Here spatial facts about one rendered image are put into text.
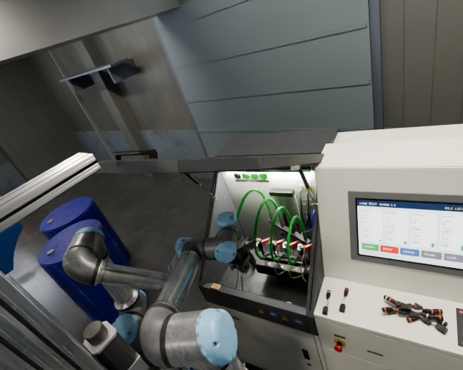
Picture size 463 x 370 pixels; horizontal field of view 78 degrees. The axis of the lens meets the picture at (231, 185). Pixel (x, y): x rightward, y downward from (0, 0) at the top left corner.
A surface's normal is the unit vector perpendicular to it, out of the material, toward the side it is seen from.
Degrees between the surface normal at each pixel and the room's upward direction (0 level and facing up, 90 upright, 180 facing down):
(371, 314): 0
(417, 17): 90
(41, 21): 90
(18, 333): 90
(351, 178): 76
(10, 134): 90
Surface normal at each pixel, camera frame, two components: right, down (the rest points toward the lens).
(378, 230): -0.51, 0.37
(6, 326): 0.77, 0.11
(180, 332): -0.31, -0.59
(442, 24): -0.57, 0.57
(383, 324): -0.29, -0.81
